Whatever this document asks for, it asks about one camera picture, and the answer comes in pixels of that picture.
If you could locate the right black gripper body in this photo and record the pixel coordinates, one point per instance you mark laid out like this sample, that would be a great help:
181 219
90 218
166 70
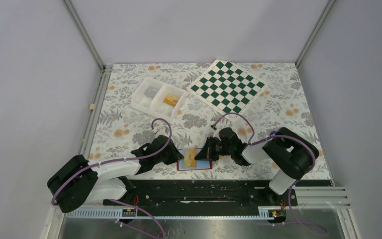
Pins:
216 148

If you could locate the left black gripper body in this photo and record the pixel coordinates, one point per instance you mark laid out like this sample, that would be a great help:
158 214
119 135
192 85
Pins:
170 157

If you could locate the red leather card holder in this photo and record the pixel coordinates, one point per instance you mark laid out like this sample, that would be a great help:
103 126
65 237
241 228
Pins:
200 164

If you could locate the orange card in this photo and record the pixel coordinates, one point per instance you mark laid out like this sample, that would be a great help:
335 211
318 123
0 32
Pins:
189 157

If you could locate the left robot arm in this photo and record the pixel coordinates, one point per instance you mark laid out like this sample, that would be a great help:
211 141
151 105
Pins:
82 181

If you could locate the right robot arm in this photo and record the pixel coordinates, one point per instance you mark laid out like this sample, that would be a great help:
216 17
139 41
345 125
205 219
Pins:
293 155

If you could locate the orange card box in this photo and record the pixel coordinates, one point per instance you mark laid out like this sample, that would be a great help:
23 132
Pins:
171 100

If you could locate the white plastic divided tray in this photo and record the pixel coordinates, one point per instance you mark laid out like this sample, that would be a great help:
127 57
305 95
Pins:
155 107

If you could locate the green white chessboard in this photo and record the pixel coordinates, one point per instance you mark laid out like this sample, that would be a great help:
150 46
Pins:
227 88

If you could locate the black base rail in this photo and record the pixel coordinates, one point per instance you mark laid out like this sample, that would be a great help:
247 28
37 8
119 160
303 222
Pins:
204 197

